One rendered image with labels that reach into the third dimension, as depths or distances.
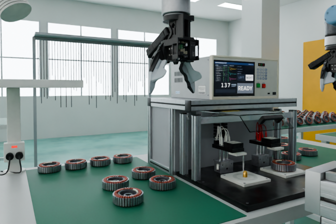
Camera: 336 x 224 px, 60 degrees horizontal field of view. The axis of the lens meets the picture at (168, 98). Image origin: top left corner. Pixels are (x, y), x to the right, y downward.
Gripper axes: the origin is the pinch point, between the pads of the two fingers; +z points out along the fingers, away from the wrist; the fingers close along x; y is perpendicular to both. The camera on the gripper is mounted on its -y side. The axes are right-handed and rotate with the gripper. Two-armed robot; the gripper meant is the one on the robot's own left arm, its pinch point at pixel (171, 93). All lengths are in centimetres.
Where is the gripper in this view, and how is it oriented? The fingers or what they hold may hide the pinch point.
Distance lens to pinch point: 78.4
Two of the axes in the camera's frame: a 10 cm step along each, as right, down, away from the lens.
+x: 8.0, -0.2, 6.0
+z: 0.0, 10.0, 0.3
